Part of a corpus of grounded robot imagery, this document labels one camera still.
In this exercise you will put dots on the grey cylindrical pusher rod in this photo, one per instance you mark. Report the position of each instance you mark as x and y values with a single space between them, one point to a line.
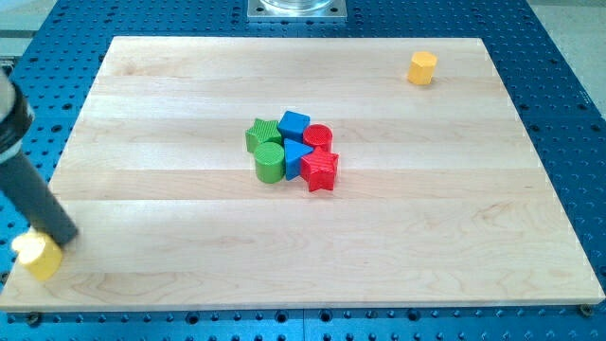
30 195

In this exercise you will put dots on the yellow heart block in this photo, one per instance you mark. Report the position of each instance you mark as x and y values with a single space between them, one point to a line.
38 253

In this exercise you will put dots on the wooden board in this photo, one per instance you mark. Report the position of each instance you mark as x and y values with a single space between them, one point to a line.
440 198

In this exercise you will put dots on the green star block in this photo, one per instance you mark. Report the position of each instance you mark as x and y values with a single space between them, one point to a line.
262 131

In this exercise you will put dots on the green cylinder block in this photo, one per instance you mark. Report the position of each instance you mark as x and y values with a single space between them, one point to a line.
269 162

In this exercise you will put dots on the blue triangle block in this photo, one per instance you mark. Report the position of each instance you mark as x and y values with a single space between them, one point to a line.
294 151

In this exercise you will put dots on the blue cube block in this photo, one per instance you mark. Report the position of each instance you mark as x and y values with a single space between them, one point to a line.
292 125

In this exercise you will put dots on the red star block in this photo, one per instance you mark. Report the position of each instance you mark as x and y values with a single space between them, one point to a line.
319 169

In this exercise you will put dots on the red cylinder block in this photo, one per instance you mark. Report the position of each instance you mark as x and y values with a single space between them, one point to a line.
318 136

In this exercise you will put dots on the yellow hexagon block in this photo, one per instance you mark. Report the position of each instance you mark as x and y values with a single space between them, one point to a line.
422 67

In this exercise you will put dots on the blue perforated metal plate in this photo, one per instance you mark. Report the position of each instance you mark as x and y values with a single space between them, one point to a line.
563 122

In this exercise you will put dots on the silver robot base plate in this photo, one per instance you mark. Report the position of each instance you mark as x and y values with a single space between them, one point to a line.
315 9

